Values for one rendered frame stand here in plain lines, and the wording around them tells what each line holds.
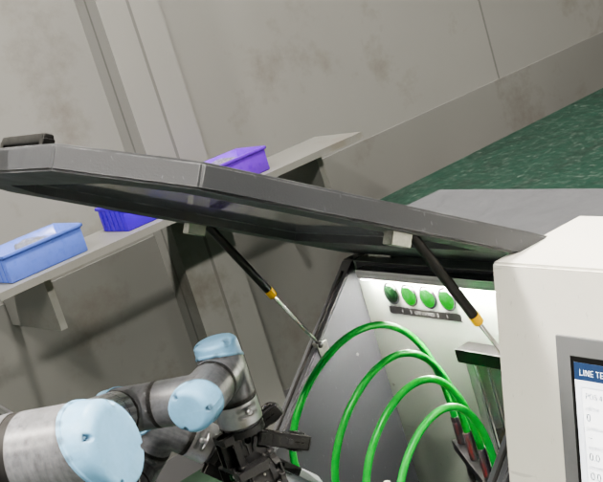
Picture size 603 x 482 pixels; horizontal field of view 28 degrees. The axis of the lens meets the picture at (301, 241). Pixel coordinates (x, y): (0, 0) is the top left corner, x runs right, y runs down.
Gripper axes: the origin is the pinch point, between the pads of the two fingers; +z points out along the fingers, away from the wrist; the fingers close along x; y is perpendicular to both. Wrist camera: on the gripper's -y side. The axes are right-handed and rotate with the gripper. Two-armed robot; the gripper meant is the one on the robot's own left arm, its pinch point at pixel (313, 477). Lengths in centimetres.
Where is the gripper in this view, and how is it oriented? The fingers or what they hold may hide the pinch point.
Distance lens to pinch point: 225.0
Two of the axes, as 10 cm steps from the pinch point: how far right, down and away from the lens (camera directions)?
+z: 8.7, 4.3, 2.4
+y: -3.9, 9.0, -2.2
